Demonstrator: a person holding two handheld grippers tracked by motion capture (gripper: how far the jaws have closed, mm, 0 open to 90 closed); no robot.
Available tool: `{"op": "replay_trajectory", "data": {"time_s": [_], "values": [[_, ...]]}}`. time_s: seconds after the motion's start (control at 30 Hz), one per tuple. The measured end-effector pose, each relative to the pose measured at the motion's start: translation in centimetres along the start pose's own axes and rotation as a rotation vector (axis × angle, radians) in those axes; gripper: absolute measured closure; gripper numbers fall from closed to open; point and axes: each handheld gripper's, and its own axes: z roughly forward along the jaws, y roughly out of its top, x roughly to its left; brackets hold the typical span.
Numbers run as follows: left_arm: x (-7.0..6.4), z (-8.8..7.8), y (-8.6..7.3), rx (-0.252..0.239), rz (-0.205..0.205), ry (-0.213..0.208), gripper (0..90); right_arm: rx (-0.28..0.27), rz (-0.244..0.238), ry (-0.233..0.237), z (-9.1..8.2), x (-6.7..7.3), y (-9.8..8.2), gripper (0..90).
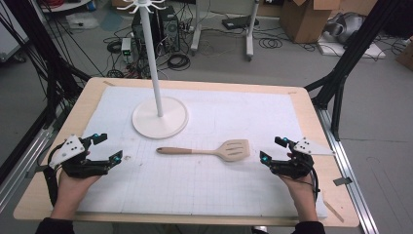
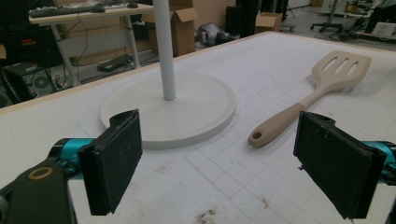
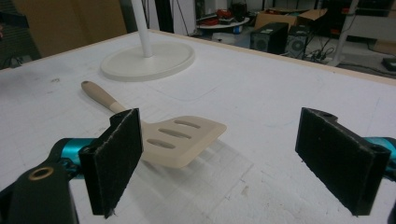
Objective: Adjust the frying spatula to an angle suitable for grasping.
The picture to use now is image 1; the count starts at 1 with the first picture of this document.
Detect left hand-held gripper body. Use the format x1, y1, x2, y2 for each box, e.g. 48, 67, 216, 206
48, 134, 111, 179

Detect beige slotted spatula wooden handle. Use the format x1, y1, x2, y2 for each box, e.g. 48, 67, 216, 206
155, 138, 251, 163

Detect person's right hand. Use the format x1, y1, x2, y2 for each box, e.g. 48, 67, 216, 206
278, 152, 319, 223

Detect white stand leg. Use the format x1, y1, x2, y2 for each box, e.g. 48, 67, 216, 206
244, 0, 261, 62
190, 0, 205, 56

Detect small grey power supply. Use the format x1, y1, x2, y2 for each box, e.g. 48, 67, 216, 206
120, 37, 133, 63

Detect grey tape strip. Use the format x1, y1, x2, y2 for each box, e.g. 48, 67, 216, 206
332, 176, 354, 187
24, 164, 50, 178

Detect coiled black cable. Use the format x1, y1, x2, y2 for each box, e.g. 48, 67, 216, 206
258, 37, 284, 50
106, 39, 124, 56
166, 53, 192, 72

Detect large open cardboard box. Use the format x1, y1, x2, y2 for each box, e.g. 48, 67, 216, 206
279, 0, 343, 45

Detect small cardboard box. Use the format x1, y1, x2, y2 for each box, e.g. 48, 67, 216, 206
394, 38, 413, 72

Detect grey bag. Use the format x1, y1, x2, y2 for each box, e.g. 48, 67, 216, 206
323, 12, 365, 45

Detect black metal frame with cables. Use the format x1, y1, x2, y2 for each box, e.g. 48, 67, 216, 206
0, 0, 93, 186

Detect flat black device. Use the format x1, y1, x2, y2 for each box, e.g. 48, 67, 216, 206
221, 15, 260, 31

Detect black computer tower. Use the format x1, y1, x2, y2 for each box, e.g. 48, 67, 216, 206
131, 5, 181, 59

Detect thin wooden stick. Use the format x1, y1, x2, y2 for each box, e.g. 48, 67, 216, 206
322, 199, 346, 224

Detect white grid mat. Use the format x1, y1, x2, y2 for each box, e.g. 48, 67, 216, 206
77, 85, 329, 218

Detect white hook rack stand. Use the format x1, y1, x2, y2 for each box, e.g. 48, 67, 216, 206
116, 0, 190, 140

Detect light wooden table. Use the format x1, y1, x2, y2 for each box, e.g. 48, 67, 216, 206
13, 76, 361, 228

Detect person's left hand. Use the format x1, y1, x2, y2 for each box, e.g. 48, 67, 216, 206
50, 169, 102, 221

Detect white round table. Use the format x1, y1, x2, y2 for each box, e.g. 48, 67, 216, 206
38, 0, 95, 15

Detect white foam board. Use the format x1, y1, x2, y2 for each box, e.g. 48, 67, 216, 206
317, 34, 388, 60

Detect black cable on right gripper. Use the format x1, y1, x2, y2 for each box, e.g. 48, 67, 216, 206
282, 165, 321, 204

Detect aluminium rail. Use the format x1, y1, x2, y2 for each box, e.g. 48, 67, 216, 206
0, 125, 56, 214
315, 106, 380, 234

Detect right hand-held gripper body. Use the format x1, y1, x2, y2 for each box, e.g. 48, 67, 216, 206
268, 136, 336, 180

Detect black strap on left gripper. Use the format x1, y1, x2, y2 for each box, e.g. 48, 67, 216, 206
42, 143, 66, 208

